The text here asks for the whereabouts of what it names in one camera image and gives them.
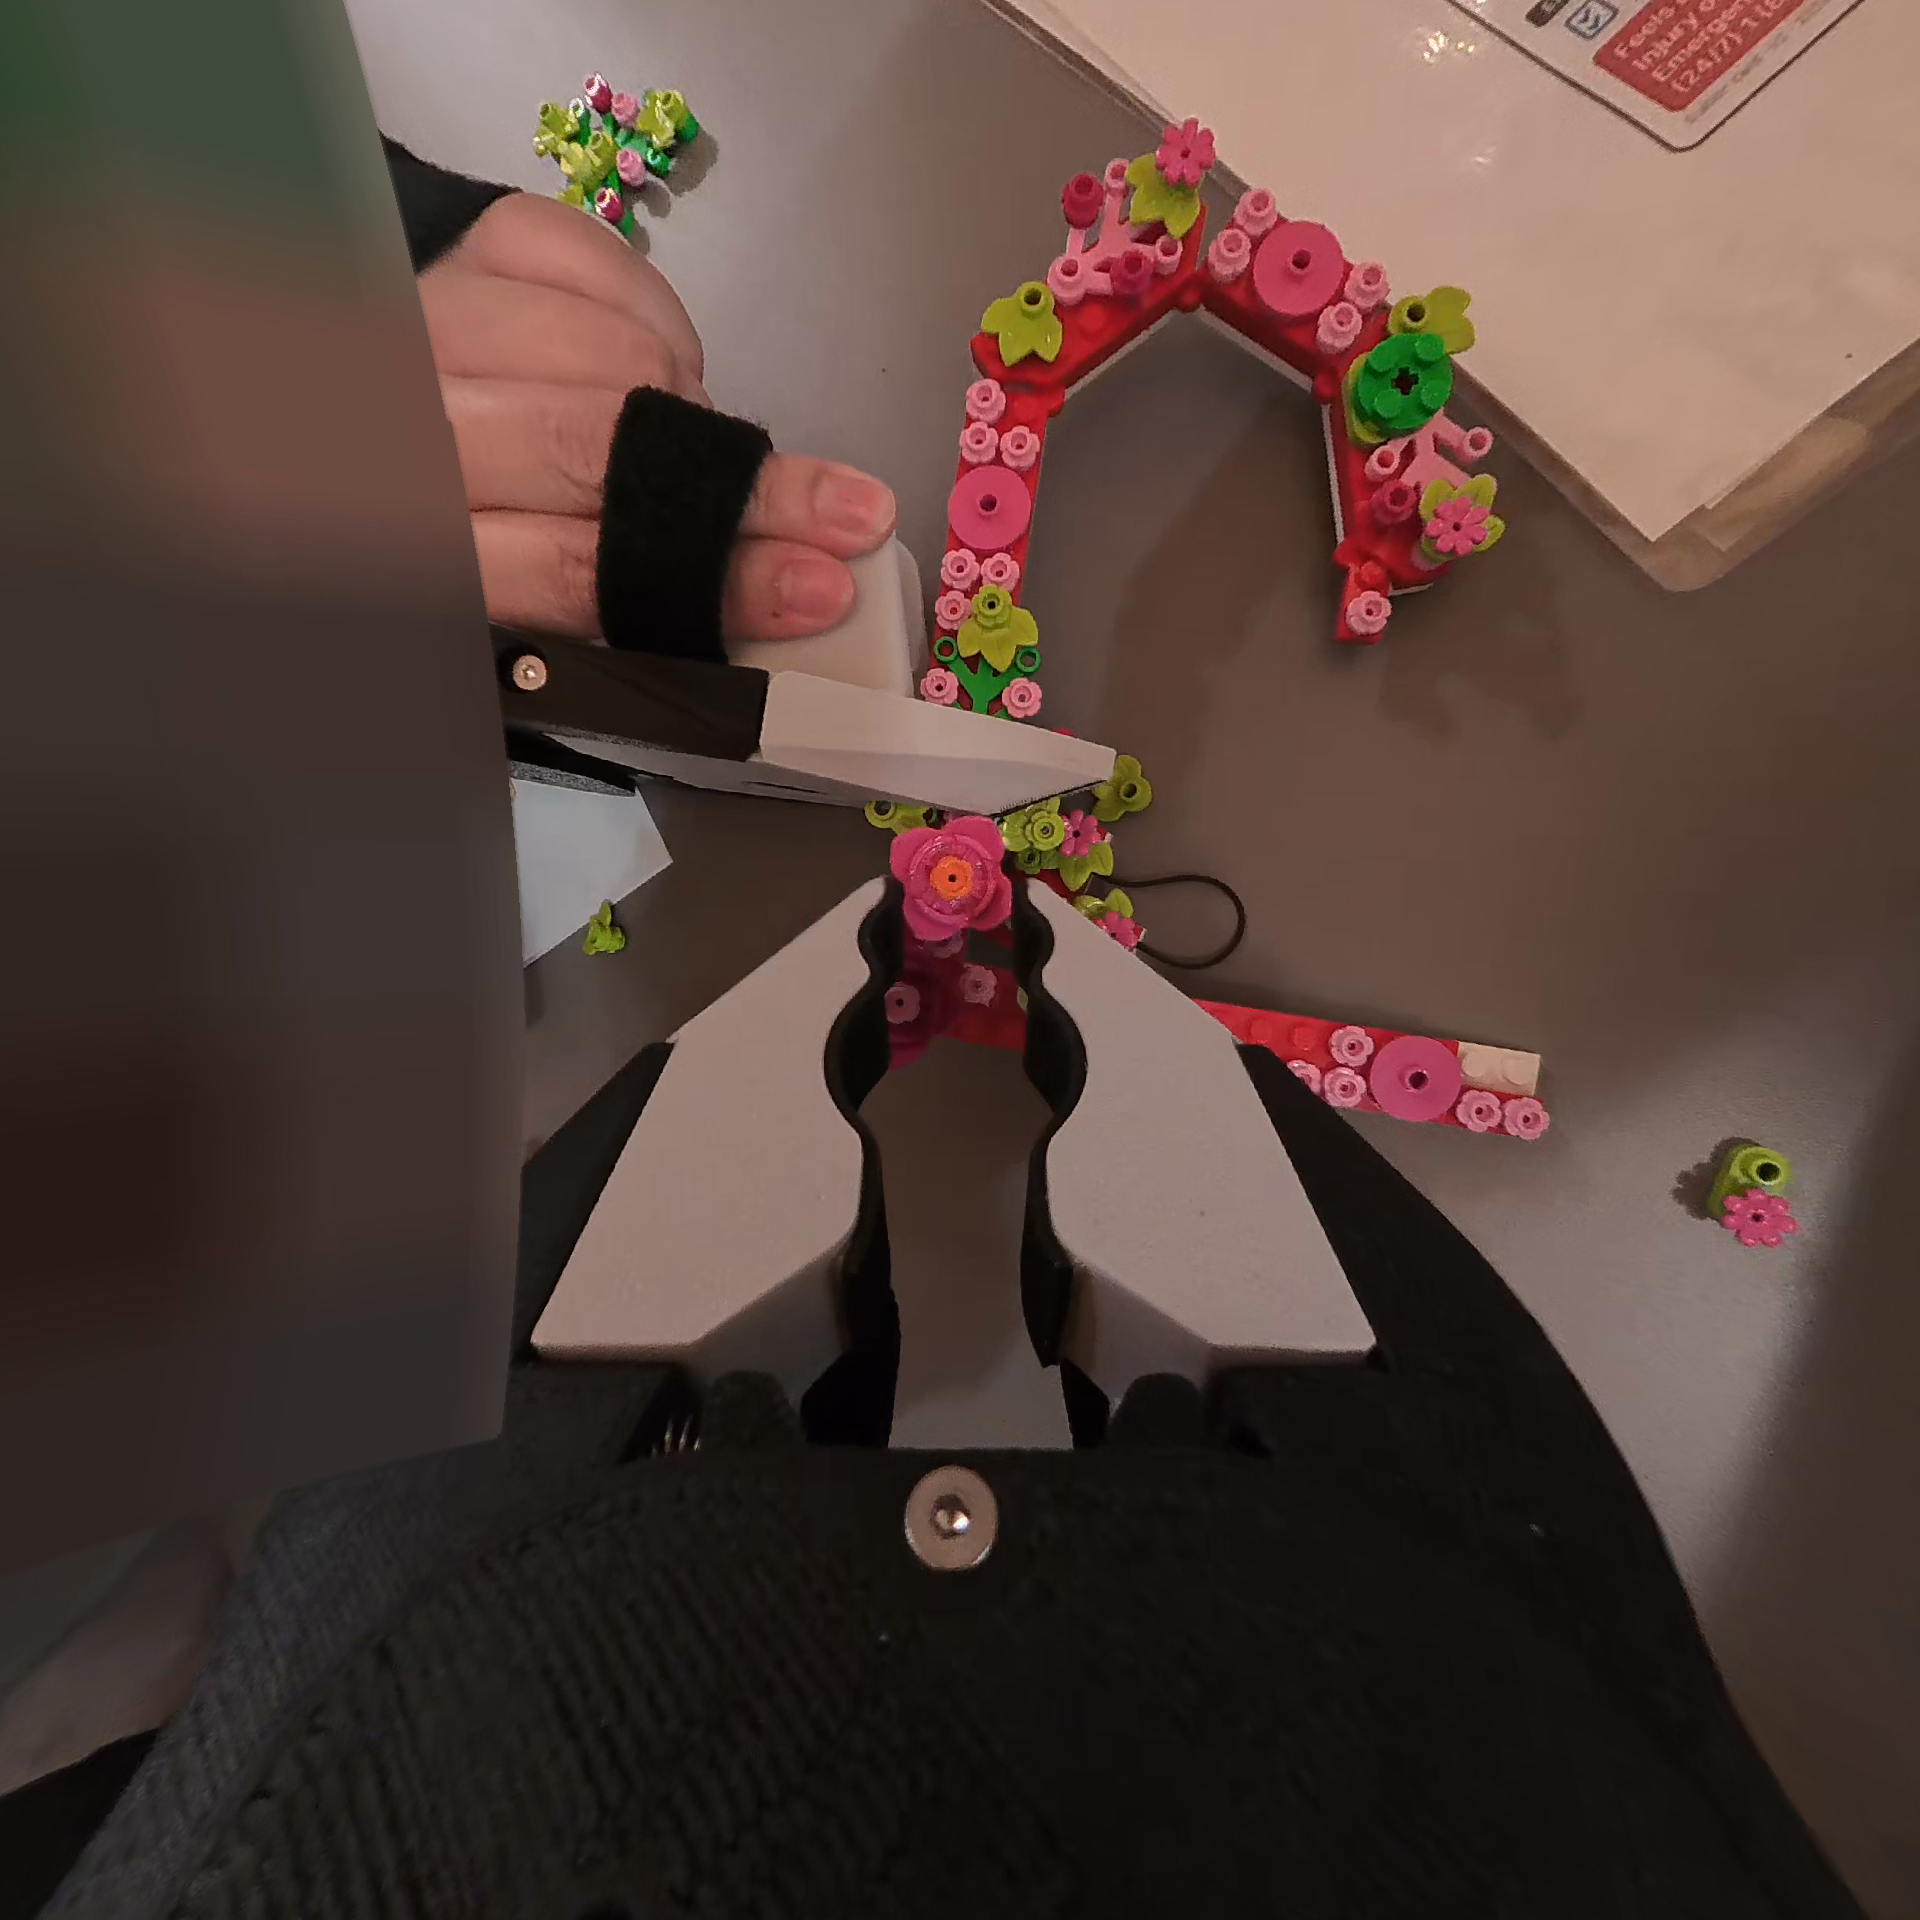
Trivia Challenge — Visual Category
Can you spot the magenta lego flower orange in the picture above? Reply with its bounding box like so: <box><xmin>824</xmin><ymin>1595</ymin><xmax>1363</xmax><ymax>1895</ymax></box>
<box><xmin>889</xmin><ymin>816</ymin><xmax>1014</xmax><ymax>949</ymax></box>

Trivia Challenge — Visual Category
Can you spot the red lego segment green round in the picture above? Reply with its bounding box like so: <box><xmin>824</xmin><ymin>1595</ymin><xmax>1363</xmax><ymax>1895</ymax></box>
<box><xmin>1321</xmin><ymin>285</ymin><xmax>1511</xmax><ymax>648</ymax></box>

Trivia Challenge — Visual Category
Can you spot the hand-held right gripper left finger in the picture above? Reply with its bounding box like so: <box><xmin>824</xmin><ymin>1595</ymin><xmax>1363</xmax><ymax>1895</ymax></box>
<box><xmin>529</xmin><ymin>875</ymin><xmax>906</xmax><ymax>1447</ymax></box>

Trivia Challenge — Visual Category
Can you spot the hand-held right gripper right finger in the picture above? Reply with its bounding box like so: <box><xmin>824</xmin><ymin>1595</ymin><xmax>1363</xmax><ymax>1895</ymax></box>
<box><xmin>1017</xmin><ymin>882</ymin><xmax>1379</xmax><ymax>1453</ymax></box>

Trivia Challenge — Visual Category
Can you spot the lego instruction booklet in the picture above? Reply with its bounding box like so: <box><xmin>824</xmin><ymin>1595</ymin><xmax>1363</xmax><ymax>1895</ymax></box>
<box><xmin>511</xmin><ymin>773</ymin><xmax>675</xmax><ymax>971</ymax></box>

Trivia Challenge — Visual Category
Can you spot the red angled lego flower frame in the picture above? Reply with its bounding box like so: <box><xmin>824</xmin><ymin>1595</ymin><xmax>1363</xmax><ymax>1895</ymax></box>
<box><xmin>877</xmin><ymin>367</ymin><xmax>1555</xmax><ymax>1146</ymax></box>

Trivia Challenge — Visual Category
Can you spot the black elastic band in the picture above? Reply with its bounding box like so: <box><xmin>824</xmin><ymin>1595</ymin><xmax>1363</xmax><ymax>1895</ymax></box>
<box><xmin>1133</xmin><ymin>870</ymin><xmax>1250</xmax><ymax>963</ymax></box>

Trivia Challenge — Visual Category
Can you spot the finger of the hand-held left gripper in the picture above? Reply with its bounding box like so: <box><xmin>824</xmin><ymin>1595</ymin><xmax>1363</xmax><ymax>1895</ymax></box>
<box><xmin>644</xmin><ymin>670</ymin><xmax>1122</xmax><ymax>821</ymax></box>

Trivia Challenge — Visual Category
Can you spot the red lego arch pink disc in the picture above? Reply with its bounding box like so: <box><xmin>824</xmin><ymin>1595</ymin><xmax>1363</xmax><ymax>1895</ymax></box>
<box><xmin>967</xmin><ymin>116</ymin><xmax>1390</xmax><ymax>414</ymax></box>

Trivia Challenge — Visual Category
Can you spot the pile of small lego pieces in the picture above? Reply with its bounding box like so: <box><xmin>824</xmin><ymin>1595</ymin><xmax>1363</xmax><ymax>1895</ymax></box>
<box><xmin>533</xmin><ymin>73</ymin><xmax>705</xmax><ymax>234</ymax></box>

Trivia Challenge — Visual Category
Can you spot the white paper sheet at left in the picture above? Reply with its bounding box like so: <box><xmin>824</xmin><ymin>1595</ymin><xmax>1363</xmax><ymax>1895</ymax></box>
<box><xmin>983</xmin><ymin>0</ymin><xmax>1920</xmax><ymax>594</ymax></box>

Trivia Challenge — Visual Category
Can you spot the person's left hand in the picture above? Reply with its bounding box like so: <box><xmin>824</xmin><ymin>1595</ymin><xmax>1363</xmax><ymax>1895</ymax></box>
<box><xmin>416</xmin><ymin>187</ymin><xmax>903</xmax><ymax>659</ymax></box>

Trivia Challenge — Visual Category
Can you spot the pink flower on lime stud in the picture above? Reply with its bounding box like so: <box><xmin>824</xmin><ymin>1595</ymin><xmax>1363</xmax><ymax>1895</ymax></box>
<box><xmin>1706</xmin><ymin>1140</ymin><xmax>1800</xmax><ymax>1251</ymax></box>

